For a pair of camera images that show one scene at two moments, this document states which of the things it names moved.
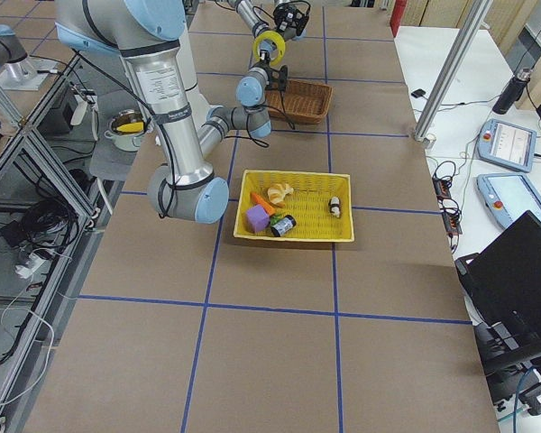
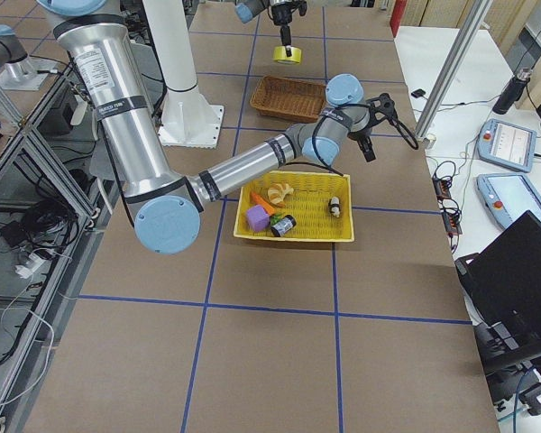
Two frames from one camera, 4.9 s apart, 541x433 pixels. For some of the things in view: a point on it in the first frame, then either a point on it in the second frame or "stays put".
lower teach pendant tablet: [509, 196] stays put
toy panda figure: [334, 204] stays put
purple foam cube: [258, 217] stays put
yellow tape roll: [270, 34] to [279, 54]
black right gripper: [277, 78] to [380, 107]
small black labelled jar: [288, 222] stays put
